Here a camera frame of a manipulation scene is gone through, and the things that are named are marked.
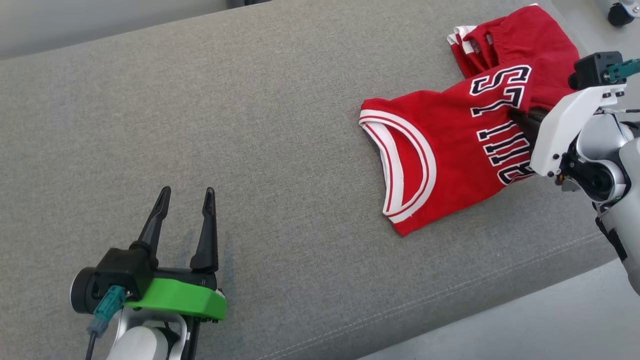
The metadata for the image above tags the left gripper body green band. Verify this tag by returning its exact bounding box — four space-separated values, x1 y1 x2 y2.
122 266 228 323

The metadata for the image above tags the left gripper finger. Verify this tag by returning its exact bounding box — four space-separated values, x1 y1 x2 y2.
189 187 220 275
130 186 172 269

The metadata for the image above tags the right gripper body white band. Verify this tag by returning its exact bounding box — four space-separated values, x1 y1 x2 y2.
529 84 627 178

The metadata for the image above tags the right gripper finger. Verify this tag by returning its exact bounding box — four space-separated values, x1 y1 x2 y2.
507 107 549 124
520 121 544 144

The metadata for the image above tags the red shorts white stripe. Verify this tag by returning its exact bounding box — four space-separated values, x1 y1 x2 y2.
446 4 582 112

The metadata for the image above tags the red basketball jersey white trim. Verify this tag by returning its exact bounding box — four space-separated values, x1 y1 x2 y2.
358 64 551 237

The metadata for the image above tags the black caster wheel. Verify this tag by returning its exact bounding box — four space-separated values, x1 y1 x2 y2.
607 0 640 27

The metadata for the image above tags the thin black left gripper cable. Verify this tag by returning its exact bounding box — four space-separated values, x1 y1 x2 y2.
187 317 202 360

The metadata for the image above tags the teal left camera cable plug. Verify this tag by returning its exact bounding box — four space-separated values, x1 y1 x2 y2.
87 285 127 338

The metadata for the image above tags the teal camera cable plug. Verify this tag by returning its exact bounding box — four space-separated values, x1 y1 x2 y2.
87 285 127 338
607 58 640 83

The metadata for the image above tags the teal right camera cable plug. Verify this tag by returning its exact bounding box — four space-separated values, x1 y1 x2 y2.
607 58 640 83

